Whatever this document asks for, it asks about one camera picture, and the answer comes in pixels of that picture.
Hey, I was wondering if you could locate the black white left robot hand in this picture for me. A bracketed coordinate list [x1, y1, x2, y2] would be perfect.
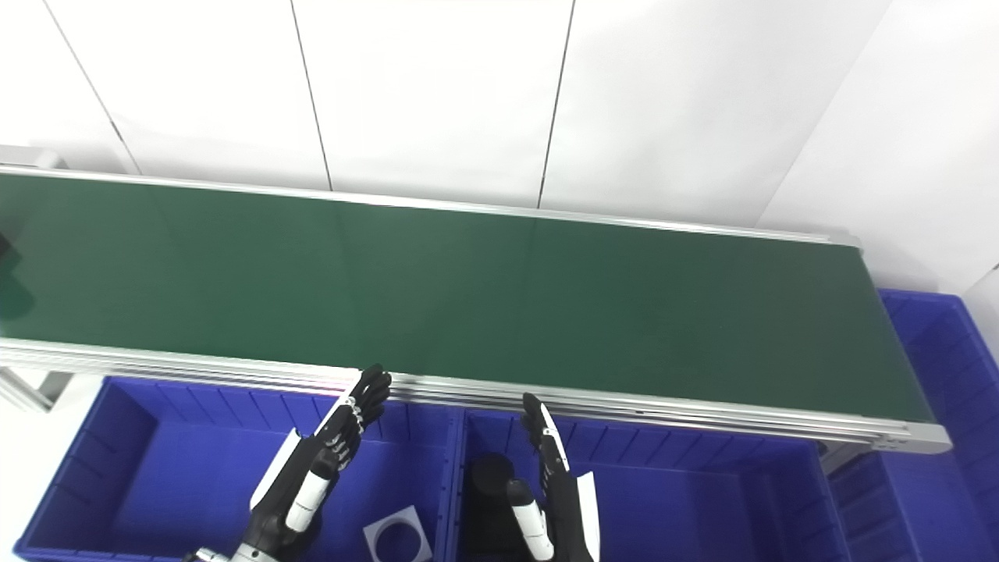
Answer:
[248, 363, 393, 558]

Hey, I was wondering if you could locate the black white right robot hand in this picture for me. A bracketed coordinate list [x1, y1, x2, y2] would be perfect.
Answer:
[506, 393, 603, 562]

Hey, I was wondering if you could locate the blue plastic bin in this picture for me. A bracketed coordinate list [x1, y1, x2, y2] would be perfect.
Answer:
[14, 376, 463, 562]
[445, 406, 853, 562]
[826, 289, 999, 562]

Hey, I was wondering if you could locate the white square part with hole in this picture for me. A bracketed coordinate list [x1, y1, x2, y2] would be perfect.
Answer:
[363, 506, 433, 562]

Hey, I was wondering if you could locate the green conveyor belt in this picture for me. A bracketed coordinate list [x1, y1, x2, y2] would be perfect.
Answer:
[0, 144, 954, 456]
[0, 173, 934, 427]

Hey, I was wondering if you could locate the aluminium conveyor leg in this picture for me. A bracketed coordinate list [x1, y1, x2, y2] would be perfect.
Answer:
[819, 439, 876, 474]
[0, 365, 76, 412]

